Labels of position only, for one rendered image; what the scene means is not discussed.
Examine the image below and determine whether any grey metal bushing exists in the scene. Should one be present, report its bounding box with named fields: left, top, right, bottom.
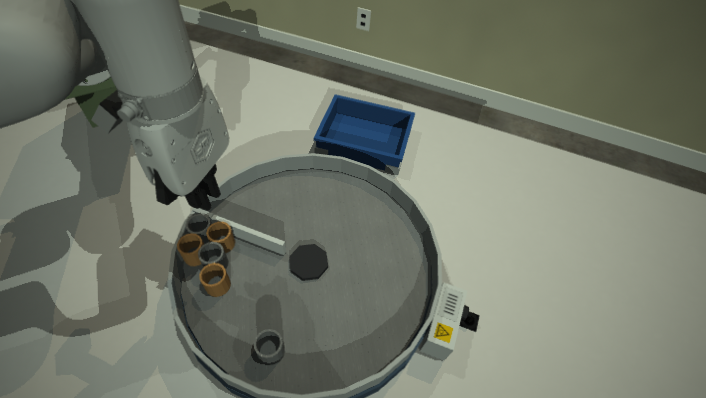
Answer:
left=198, top=242, right=228, bottom=270
left=186, top=214, right=212, bottom=244
left=254, top=329, right=285, bottom=365

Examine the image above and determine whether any blue plastic crate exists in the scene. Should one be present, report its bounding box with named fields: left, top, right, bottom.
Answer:
left=314, top=94, right=415, bottom=175

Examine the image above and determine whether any bronze bushing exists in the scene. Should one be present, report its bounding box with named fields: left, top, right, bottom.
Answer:
left=199, top=263, right=231, bottom=297
left=177, top=233, right=204, bottom=266
left=206, top=221, right=235, bottom=253

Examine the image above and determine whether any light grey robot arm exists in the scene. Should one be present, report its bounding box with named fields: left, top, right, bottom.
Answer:
left=0, top=0, right=203, bottom=134

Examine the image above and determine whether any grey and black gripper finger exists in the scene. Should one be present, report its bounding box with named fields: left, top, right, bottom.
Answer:
left=199, top=163, right=221, bottom=198
left=153, top=169, right=211, bottom=211

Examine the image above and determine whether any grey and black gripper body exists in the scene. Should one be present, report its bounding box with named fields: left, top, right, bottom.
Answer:
left=126, top=77, right=229, bottom=196

